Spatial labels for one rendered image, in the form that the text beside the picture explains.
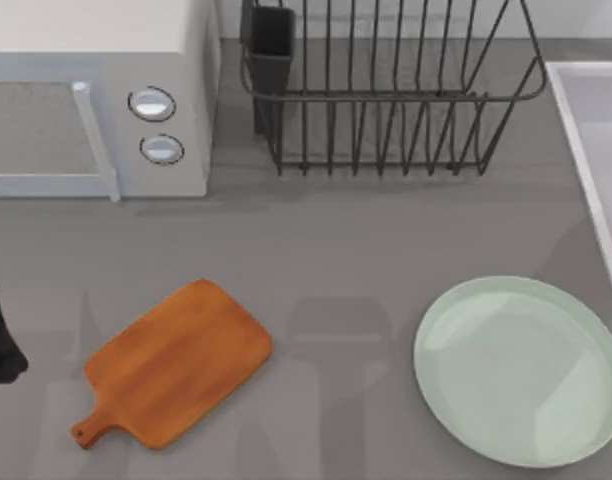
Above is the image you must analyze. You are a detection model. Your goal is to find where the microwave door handle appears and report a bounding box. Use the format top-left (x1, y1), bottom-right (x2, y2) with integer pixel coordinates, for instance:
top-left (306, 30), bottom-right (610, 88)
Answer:
top-left (71, 81), bottom-right (122, 204)

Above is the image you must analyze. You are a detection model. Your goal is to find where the white sink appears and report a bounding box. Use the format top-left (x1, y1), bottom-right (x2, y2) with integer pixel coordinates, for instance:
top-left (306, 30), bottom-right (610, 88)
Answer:
top-left (544, 60), bottom-right (612, 321)

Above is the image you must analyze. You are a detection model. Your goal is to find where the pale green plate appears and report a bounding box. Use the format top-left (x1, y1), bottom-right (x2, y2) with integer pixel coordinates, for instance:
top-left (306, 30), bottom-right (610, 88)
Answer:
top-left (412, 274), bottom-right (612, 470)

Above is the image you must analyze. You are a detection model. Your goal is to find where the dark wire dish rack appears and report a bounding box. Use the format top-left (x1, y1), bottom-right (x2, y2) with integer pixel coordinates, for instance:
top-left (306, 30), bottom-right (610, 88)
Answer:
top-left (238, 0), bottom-right (547, 178)

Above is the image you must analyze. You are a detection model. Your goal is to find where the wooden cutting board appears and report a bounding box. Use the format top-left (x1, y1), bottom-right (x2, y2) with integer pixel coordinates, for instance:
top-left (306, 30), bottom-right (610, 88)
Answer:
top-left (69, 278), bottom-right (275, 452)

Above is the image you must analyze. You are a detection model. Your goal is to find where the dark cutlery holder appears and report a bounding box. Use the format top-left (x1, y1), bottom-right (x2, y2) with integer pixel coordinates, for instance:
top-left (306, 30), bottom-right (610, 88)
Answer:
top-left (239, 0), bottom-right (297, 136)

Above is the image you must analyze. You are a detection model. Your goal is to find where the large microwave knob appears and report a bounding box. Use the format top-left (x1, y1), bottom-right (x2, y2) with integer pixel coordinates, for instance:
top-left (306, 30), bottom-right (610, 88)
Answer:
top-left (127, 85), bottom-right (177, 124)

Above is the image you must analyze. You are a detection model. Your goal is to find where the small microwave knob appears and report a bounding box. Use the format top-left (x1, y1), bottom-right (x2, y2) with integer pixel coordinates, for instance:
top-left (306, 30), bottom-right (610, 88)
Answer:
top-left (138, 132), bottom-right (186, 166)

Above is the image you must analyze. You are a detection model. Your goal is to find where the pale microwave oven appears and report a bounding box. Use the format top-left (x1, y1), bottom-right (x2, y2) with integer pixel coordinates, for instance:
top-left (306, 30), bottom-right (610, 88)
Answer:
top-left (0, 0), bottom-right (222, 203)

